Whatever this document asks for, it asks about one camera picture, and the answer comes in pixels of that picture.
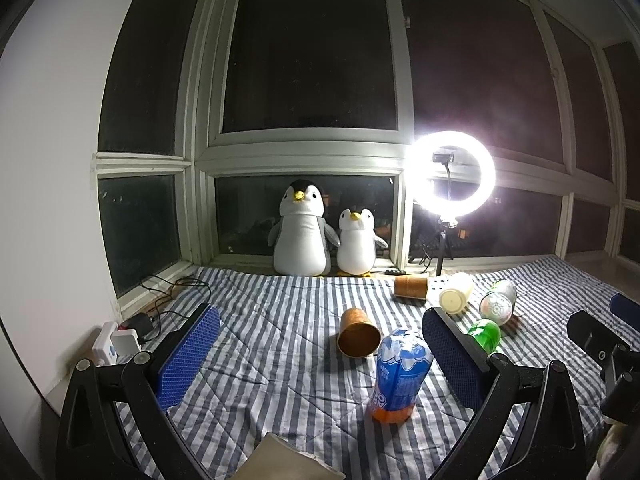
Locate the white power strip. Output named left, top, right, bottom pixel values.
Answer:
left=92, top=322, right=141, bottom=367

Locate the white window frame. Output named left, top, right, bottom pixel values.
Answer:
left=92, top=0, right=640, bottom=307

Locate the black tripod cable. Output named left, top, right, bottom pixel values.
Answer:
left=408, top=241, right=437, bottom=267

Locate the ring light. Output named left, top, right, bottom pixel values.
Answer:
left=404, top=130, right=497, bottom=222

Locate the small penguin plush toy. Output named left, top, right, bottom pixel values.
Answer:
left=336, top=208, right=389, bottom=278

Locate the clear bottle green label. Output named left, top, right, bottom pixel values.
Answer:
left=479, top=280, right=518, bottom=322

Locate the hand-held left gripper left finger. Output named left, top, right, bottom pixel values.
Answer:
left=55, top=302, right=223, bottom=480

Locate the blue label orange soda bottle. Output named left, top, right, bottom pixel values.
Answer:
left=369, top=328, right=434, bottom=424

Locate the cream plastic cup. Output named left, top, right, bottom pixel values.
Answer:
left=439, top=272, right=475, bottom=315

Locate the large penguin plush toy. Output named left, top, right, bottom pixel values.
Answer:
left=268, top=179, right=341, bottom=277

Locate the black tripod stand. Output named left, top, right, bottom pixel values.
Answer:
left=429, top=215, right=459, bottom=277

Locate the black power cable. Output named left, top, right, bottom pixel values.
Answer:
left=139, top=274, right=212, bottom=333

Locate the grey paper bag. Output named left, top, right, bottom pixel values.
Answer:
left=234, top=432, right=346, bottom=480

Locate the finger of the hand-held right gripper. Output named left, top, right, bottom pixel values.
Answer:
left=610, top=293, right=640, bottom=322
left=567, top=309, right=640, bottom=420

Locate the blue white striped blanket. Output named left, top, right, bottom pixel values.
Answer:
left=114, top=254, right=640, bottom=480

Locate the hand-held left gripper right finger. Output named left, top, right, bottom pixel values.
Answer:
left=422, top=306, right=588, bottom=480

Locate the brown paper cup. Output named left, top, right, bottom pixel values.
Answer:
left=336, top=307, right=383, bottom=359
left=393, top=274, right=430, bottom=304

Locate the black power adapter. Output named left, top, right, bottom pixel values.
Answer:
left=122, top=313, right=154, bottom=346

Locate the green plastic bottle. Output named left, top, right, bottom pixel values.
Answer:
left=467, top=319, right=502, bottom=356

